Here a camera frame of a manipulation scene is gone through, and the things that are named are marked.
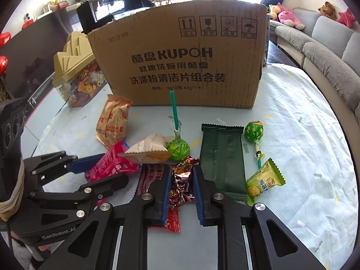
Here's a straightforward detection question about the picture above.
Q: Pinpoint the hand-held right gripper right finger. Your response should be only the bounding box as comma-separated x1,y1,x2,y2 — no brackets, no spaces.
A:
192,164,329,270

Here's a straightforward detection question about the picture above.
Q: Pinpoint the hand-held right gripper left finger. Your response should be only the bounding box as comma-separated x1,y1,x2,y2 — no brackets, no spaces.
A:
38,166,173,270

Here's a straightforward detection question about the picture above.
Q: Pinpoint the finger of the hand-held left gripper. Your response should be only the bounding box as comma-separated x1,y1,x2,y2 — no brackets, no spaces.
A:
24,151,107,176
28,173,129,203

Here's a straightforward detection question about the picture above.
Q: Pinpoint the red gold foil candy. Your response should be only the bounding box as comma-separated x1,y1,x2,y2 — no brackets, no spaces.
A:
170,157,200,207

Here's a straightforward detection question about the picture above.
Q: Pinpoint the pink snack packet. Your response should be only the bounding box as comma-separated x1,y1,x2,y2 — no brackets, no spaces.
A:
85,140,140,183

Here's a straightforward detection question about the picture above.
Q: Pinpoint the red plaid snack packet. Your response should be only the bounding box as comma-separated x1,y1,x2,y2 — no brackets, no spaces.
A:
136,164,181,234

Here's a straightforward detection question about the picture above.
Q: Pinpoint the brown cardboard box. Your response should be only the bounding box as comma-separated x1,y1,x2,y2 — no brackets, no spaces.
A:
87,0,268,110

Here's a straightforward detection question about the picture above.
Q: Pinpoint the dark green snack packet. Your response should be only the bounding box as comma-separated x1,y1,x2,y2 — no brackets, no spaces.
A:
200,123,248,201

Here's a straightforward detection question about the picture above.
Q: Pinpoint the green foil lollipop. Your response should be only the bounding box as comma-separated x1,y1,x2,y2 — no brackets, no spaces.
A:
166,90,191,162

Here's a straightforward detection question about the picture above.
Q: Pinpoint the beige triangular snack packet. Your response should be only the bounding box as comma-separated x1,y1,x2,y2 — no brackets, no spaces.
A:
117,134,176,164

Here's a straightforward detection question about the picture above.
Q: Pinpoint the orange biscuit packet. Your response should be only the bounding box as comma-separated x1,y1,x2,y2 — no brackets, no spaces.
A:
96,94,133,148

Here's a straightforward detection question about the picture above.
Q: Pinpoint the grey television console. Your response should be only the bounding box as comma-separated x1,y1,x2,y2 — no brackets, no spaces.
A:
24,73,69,138

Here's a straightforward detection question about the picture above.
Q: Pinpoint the yellow-green snack packet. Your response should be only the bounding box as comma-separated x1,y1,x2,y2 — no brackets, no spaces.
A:
245,158,287,206

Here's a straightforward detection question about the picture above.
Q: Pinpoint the green dotted lollipop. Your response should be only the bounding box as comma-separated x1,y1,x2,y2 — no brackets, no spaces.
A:
244,120,266,172

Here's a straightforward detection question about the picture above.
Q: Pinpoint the clear candy jar yellow lid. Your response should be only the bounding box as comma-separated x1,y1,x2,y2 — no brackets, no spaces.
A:
52,31,109,107

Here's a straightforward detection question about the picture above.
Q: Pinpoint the black television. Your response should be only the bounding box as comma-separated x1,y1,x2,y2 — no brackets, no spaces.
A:
0,14,85,103

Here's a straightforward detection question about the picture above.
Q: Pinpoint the black piano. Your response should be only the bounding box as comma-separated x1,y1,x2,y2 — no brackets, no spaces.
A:
76,0,154,33

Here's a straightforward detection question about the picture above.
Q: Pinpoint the yellow toy ornament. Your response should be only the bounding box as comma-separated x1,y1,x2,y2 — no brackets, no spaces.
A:
45,0,68,13

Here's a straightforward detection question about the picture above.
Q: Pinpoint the grey sofa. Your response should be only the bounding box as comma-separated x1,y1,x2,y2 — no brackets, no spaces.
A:
268,7,360,124

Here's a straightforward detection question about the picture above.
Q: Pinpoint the yellow plush toy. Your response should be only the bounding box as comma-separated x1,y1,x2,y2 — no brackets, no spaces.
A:
267,4,280,20

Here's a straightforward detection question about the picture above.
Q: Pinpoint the pink plush toy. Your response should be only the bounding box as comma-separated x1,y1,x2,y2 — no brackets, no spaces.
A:
277,3,306,30

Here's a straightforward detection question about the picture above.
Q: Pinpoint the brown plush toy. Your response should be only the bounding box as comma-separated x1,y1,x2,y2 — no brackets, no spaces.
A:
319,1,338,20

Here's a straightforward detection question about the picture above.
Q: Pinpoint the pink star cushion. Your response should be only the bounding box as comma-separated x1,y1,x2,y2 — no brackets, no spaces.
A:
337,8,356,29

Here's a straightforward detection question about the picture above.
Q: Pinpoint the white red camera robot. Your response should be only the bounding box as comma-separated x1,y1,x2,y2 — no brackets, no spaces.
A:
22,13,36,29

